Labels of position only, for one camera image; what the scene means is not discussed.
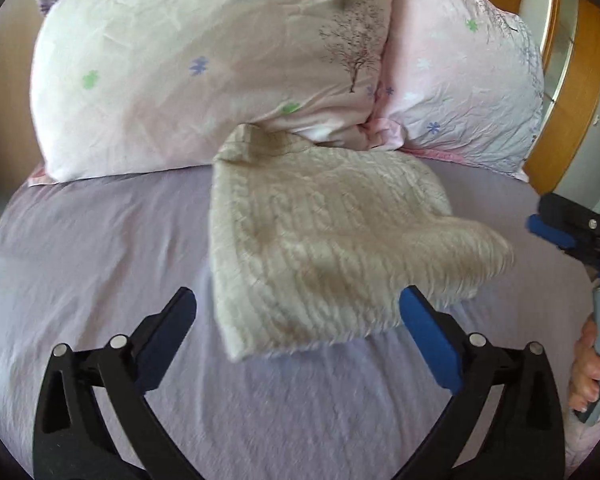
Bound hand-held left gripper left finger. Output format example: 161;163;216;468
32;287;198;480

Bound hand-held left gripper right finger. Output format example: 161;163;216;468
399;285;566;480

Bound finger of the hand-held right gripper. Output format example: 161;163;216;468
527;193;600;281

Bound cream knitted sweater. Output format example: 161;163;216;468
208;124;515;362

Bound person's right hand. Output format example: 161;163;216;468
568;317;600;412

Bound lilac bed sheet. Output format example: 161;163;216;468
0;148;600;480

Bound wooden headboard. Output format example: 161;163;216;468
476;0;600;196

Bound pink floral pillow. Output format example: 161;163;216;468
360;0;546;183

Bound cream floral pillow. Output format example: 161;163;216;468
29;0;394;184

